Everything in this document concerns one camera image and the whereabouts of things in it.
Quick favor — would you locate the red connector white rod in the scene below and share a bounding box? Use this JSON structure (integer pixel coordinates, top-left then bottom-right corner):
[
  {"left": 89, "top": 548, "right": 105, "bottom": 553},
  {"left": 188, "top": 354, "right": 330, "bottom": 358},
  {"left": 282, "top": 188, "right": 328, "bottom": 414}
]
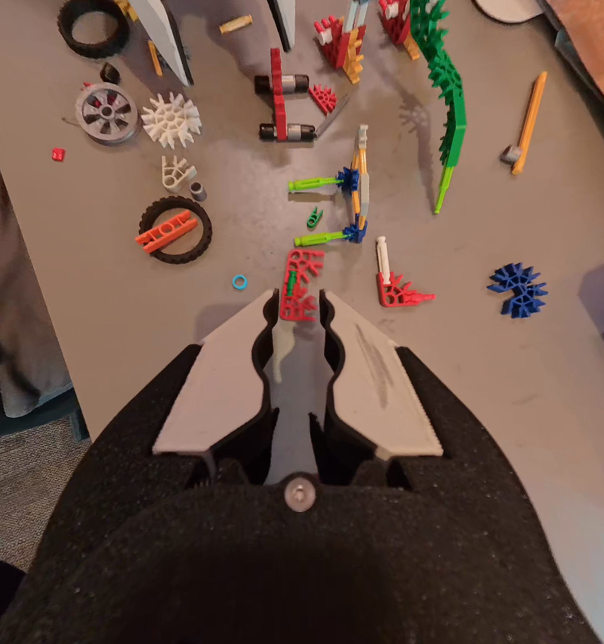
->
[{"left": 376, "top": 237, "right": 436, "bottom": 308}]

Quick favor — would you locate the orange ladder connector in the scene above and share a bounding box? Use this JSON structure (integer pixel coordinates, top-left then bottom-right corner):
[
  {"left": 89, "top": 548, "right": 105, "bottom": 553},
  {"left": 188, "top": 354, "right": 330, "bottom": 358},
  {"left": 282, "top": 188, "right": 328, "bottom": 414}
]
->
[{"left": 136, "top": 212, "right": 198, "bottom": 250}]

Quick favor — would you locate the thin grey rod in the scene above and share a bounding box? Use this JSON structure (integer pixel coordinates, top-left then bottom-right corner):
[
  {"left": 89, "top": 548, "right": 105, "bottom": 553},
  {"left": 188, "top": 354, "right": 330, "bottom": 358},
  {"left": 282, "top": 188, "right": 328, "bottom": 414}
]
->
[{"left": 317, "top": 96, "right": 352, "bottom": 138}]

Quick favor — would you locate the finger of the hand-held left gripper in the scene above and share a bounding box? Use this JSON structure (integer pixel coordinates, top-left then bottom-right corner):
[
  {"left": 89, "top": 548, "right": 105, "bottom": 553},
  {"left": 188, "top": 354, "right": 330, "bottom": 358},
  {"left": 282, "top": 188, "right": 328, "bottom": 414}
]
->
[
  {"left": 131, "top": 0, "right": 195, "bottom": 88},
  {"left": 267, "top": 0, "right": 296, "bottom": 52}
]

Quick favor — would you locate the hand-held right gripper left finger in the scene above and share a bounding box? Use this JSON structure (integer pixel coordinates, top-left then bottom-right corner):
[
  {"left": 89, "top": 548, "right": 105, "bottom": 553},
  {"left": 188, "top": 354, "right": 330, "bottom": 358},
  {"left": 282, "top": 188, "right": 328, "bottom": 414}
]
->
[{"left": 154, "top": 290, "right": 281, "bottom": 466}]

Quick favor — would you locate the green spiky chain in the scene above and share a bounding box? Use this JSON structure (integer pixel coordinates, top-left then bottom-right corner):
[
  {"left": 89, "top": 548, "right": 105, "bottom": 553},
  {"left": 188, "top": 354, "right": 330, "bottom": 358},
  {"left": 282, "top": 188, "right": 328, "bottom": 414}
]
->
[{"left": 411, "top": 0, "right": 470, "bottom": 215}]

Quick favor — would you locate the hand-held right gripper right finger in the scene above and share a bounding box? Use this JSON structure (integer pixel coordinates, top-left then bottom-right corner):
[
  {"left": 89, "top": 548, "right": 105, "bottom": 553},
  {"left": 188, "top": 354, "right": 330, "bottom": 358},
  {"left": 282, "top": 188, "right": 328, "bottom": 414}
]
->
[{"left": 320, "top": 290, "right": 445, "bottom": 464}]

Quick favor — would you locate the black rubber tire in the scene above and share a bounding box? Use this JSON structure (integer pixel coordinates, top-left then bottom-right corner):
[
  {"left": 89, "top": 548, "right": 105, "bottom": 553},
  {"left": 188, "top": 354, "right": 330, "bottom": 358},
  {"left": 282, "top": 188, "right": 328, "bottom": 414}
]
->
[
  {"left": 136, "top": 197, "right": 214, "bottom": 265},
  {"left": 59, "top": 0, "right": 131, "bottom": 60}
]

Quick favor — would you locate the red connector pair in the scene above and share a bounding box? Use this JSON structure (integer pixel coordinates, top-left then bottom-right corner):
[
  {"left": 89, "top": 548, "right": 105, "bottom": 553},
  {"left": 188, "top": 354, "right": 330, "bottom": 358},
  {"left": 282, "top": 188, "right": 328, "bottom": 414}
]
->
[{"left": 279, "top": 250, "right": 326, "bottom": 322}]

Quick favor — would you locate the grey fan connector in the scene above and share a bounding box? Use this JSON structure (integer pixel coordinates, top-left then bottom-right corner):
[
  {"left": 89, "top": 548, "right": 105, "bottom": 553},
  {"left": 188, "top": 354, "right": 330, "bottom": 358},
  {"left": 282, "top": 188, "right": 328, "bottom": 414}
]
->
[{"left": 162, "top": 156, "right": 197, "bottom": 193}]

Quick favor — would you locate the small red connector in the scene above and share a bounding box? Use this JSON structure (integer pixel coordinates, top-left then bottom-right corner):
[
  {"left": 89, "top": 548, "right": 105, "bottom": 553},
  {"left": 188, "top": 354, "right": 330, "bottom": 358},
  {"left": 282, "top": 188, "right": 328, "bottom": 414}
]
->
[{"left": 307, "top": 84, "right": 339, "bottom": 114}]

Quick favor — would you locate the orange rod grey end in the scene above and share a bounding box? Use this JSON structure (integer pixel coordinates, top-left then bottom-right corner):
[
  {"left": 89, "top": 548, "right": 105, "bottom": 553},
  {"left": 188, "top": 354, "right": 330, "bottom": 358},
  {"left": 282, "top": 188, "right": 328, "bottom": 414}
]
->
[{"left": 500, "top": 71, "right": 550, "bottom": 176}]

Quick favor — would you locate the red rod black cylinder assembly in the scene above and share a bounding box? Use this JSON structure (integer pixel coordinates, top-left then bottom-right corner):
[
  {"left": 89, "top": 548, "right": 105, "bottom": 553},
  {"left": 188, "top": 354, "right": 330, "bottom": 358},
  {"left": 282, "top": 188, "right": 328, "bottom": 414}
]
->
[{"left": 255, "top": 48, "right": 319, "bottom": 143}]

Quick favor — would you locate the white snowflake connector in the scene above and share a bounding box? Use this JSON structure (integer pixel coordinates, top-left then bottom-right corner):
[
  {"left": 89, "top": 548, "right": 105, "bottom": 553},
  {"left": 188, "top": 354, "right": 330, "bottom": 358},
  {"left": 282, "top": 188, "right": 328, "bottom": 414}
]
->
[{"left": 141, "top": 93, "right": 203, "bottom": 150}]

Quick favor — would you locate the blue snowflake connector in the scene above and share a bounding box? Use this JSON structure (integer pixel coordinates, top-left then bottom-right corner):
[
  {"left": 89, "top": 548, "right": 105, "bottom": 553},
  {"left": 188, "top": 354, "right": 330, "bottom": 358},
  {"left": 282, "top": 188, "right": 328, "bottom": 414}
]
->
[{"left": 488, "top": 264, "right": 549, "bottom": 320}]

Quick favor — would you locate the grey wheel hub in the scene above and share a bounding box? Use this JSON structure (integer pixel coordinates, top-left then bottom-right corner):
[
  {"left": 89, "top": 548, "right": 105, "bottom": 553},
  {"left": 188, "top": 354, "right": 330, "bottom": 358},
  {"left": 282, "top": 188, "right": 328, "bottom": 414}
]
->
[{"left": 76, "top": 86, "right": 141, "bottom": 146}]

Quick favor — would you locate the orange rod blue connector frame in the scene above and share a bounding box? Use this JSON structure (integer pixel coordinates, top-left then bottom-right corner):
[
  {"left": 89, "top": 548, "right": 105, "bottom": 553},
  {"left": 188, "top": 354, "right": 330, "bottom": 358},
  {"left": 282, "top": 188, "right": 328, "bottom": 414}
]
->
[{"left": 288, "top": 124, "right": 372, "bottom": 248}]

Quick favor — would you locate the grey fabric chair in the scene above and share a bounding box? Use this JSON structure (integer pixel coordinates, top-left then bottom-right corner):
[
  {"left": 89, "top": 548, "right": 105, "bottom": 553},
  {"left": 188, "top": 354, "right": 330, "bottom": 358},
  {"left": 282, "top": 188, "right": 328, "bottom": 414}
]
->
[{"left": 0, "top": 116, "right": 89, "bottom": 443}]

